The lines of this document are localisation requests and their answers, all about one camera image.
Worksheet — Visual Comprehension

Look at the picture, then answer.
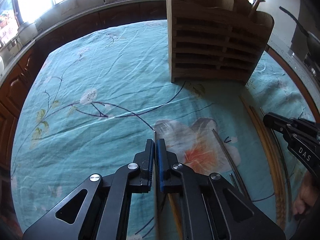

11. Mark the steel pot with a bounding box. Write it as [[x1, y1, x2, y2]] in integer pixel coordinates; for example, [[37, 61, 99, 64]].
[[17, 22, 38, 46]]

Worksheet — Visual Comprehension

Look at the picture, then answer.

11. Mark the wooden utensil holder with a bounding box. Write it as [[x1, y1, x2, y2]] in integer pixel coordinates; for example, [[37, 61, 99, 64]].
[[166, 0, 274, 84]]

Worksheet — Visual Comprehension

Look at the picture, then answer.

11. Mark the black pan handle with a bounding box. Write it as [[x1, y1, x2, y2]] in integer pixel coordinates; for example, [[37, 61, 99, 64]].
[[279, 6, 319, 46]]

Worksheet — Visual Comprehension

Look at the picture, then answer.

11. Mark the wooden chopstick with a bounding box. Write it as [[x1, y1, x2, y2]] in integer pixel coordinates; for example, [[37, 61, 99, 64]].
[[168, 193, 183, 239], [239, 96, 286, 229]]

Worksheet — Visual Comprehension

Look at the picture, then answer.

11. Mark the metal chopstick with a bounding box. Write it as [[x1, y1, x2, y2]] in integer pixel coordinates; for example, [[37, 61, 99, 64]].
[[212, 129, 251, 200], [152, 130, 159, 239]]

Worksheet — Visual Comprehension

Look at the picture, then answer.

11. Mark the right hand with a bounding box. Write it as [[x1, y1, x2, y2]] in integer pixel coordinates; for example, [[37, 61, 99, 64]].
[[293, 171, 319, 216]]

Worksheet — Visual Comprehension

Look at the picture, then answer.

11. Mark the teal floral tablecloth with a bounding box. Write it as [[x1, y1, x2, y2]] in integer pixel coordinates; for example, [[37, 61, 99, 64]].
[[11, 21, 313, 230]]

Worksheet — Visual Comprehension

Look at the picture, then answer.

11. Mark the chopstick in holder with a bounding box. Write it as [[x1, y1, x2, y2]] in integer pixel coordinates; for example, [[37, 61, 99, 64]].
[[248, 0, 262, 18]]

